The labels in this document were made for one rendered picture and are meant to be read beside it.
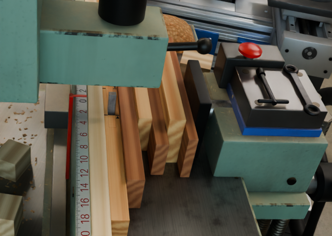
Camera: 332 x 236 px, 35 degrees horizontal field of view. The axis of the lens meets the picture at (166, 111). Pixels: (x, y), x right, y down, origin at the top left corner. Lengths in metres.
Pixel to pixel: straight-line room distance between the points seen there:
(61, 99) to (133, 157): 0.25
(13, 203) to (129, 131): 0.17
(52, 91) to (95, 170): 0.29
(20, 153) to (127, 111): 0.18
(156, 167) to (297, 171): 0.18
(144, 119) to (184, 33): 0.27
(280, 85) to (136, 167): 0.21
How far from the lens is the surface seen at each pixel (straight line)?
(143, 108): 0.65
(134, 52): 0.58
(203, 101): 0.62
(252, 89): 0.65
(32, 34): 0.53
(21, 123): 0.86
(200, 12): 1.38
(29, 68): 0.55
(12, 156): 0.75
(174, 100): 0.65
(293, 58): 1.29
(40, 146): 0.82
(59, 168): 0.76
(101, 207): 0.54
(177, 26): 0.88
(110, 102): 0.66
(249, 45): 0.68
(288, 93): 0.66
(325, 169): 0.83
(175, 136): 0.64
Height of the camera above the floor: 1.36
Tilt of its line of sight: 39 degrees down
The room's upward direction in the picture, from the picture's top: 11 degrees clockwise
